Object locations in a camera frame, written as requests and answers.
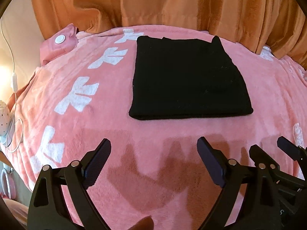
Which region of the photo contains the white charging cable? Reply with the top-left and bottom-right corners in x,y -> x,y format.
0,19 -> 25,154

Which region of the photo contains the person's fingertip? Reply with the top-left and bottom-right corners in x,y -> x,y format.
129,216 -> 154,230

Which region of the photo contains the black knit garment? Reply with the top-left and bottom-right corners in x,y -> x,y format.
129,36 -> 253,121

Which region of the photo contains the white dotted round lamp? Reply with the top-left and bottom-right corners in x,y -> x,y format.
0,100 -> 10,136

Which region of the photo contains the orange curtain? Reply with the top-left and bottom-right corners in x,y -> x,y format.
32,0 -> 306,67

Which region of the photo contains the pink fleece blanket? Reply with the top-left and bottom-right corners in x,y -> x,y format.
5,25 -> 306,229

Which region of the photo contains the pink hot water bag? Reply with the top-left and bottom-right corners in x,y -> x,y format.
40,23 -> 78,66

